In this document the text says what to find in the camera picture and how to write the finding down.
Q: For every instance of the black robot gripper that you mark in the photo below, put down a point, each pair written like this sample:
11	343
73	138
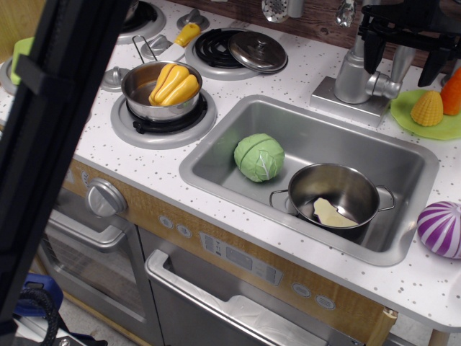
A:
417	24

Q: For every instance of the silver faucet lever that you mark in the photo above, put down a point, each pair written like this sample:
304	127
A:
402	61

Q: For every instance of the orange toy carrot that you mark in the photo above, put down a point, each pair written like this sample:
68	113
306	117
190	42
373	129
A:
450	94

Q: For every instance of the yellow toy corn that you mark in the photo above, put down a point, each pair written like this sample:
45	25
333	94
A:
428	110

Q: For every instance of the silver toy faucet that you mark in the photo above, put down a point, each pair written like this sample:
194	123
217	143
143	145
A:
355	94

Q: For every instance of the hanging steel utensil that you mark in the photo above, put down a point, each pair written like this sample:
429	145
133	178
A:
346	13

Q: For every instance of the green plastic plate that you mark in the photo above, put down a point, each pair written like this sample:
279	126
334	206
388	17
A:
400	108

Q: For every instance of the hanging steel strainer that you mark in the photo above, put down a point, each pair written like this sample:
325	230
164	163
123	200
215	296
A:
275	11

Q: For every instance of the steel pot lid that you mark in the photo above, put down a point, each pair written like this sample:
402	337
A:
257	51

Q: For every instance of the purple striped toy onion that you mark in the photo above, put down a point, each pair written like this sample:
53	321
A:
438	227

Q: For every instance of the green toy cabbage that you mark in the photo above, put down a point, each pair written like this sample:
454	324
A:
259	157

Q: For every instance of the cream toy food slice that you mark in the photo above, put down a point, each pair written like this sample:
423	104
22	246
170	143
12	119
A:
328	215

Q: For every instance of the rear right stove burner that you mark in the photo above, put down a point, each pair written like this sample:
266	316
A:
210	55

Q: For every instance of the stove burner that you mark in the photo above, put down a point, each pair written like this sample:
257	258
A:
210	55
162	136
144	19

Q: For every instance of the grey toy sink basin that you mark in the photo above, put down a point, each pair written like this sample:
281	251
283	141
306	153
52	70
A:
403	172

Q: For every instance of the grey stove knob rear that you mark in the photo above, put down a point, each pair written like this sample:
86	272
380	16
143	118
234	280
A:
194	17

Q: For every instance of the grey stove knob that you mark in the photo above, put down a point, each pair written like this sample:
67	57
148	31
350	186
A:
112	79
194	17
152	49

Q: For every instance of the front left stove burner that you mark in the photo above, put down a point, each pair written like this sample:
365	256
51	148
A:
162	136

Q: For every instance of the yellow toy bell pepper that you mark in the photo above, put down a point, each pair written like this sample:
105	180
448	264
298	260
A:
175	85

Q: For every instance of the grey stove knob middle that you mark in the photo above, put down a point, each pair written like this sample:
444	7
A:
152	49

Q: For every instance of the rear left stove burner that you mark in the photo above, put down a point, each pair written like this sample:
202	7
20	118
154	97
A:
144	19

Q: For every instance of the grey stove knob front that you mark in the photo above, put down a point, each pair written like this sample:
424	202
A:
112	79

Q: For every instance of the toy dishwasher door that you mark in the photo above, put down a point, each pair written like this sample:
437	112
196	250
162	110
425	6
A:
199	304

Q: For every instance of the silver oven knob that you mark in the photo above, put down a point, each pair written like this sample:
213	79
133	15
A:
103	199

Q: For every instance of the toy oven door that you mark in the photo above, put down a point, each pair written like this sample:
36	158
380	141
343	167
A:
99	263

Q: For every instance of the blue base object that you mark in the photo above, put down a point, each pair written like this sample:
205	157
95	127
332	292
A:
38	318

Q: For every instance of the steel two-handled pot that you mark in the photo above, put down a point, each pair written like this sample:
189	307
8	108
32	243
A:
347	189

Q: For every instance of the yellow handled toy knife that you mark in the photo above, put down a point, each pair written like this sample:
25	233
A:
176	50

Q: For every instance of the steel saucepan with handle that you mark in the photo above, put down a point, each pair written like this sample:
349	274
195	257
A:
139	83

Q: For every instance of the black camera mount frame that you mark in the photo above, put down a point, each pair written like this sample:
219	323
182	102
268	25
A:
59	81

